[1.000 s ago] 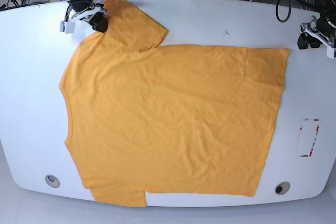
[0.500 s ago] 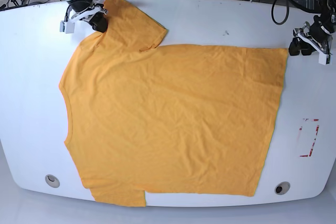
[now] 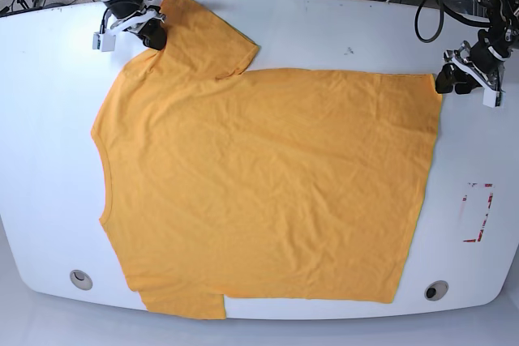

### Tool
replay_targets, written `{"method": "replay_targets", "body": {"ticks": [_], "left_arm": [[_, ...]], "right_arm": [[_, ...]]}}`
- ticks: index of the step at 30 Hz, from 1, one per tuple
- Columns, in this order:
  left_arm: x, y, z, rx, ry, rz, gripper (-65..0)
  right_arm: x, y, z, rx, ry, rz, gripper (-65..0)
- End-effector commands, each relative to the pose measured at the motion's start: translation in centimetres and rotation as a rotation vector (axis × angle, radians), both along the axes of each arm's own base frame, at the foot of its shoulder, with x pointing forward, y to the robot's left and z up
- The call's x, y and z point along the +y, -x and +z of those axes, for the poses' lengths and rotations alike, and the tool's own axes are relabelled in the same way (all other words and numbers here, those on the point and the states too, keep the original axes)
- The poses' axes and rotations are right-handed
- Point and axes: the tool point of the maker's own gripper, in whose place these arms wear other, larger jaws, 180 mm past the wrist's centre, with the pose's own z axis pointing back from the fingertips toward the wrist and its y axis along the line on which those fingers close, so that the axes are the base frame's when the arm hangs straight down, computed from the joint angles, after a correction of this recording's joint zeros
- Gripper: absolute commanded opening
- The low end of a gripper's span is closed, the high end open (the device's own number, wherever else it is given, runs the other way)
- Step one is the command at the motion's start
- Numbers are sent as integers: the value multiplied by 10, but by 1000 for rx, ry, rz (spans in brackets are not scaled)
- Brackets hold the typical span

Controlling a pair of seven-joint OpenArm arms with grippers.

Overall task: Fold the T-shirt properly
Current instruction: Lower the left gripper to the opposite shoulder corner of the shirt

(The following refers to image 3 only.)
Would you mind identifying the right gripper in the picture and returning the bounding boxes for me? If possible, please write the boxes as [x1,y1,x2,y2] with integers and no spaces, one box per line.
[104,0,167,50]

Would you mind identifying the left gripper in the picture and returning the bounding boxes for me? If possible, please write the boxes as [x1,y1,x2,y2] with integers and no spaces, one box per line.
[435,41,505,95]

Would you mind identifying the yellow T-shirt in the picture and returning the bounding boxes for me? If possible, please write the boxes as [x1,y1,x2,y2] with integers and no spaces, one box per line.
[91,0,442,319]

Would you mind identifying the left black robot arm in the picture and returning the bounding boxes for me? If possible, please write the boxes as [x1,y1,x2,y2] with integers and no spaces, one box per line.
[435,0,518,95]

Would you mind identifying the red tape rectangle marking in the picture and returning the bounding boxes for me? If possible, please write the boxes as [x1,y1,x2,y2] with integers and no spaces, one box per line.
[459,183,494,243]

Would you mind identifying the right table grommet hole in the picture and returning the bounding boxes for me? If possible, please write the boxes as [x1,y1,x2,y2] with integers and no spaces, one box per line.
[424,280,448,301]

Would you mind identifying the table grommet hole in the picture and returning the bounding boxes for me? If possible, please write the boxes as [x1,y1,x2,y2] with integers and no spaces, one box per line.
[424,280,448,301]
[70,270,93,291]

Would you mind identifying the left table grommet hole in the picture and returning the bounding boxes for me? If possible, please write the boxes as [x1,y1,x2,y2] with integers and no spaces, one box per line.
[70,270,93,291]

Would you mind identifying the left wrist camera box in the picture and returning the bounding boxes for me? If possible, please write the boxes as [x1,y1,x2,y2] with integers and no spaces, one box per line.
[483,88,502,108]

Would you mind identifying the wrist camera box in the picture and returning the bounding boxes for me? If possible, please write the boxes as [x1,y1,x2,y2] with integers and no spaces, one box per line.
[92,32,116,53]
[483,88,502,108]

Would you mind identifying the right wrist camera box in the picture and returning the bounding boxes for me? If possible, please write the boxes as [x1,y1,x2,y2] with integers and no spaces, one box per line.
[92,32,116,53]

